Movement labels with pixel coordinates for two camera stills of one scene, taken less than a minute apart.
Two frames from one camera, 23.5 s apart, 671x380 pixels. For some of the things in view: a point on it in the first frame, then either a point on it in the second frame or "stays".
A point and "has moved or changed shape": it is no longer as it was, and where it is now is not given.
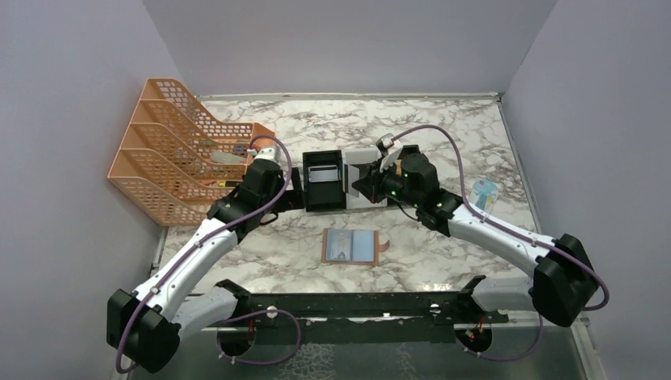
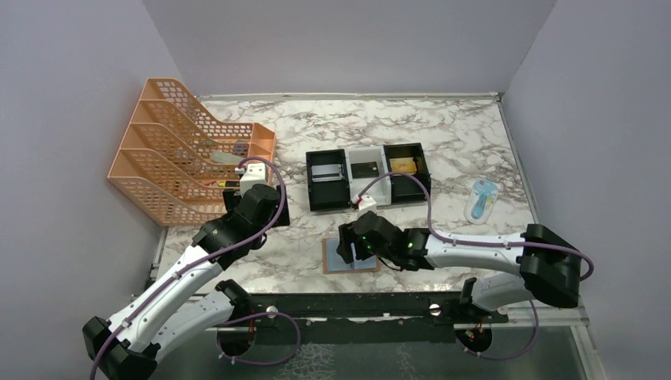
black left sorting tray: x=324 y=195 stays
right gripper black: x=374 y=182 to x=346 y=245
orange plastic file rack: x=176 y=166 stays
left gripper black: x=293 y=185 to x=282 y=204
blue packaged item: x=483 y=195 stays
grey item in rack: x=220 y=157 stays
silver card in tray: x=323 y=173 stays
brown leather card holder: x=352 y=246 has moved or changed shape
